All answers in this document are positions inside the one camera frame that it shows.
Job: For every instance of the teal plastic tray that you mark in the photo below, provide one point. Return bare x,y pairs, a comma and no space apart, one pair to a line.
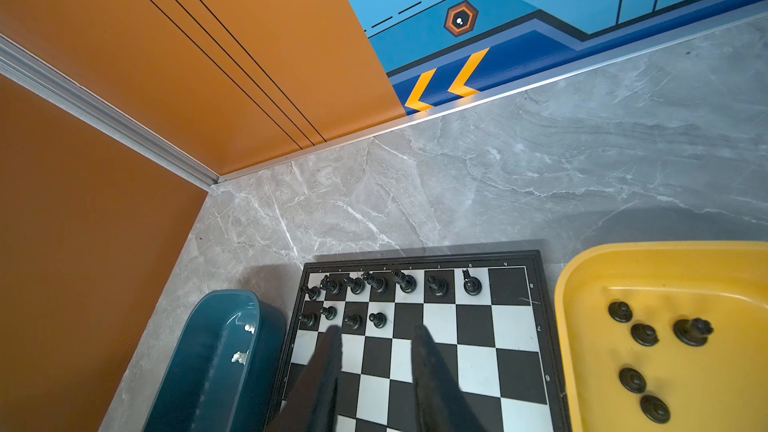
223,368

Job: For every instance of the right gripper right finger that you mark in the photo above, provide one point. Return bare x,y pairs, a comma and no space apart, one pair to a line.
439,403

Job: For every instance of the yellow plastic tray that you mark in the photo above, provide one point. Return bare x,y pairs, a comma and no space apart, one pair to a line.
721,386

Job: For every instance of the black pawn in tray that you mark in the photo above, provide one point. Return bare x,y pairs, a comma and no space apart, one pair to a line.
644,334
620,311
655,409
632,380

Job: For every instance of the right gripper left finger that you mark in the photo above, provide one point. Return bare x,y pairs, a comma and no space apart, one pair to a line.
311,405

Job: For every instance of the black and white chessboard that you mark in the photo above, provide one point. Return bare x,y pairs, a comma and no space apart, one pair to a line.
500,346

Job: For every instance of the black pawn on board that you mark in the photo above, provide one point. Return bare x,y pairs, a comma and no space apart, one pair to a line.
378,319
353,321

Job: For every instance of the black chess piece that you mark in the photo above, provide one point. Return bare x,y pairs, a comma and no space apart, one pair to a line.
437,285

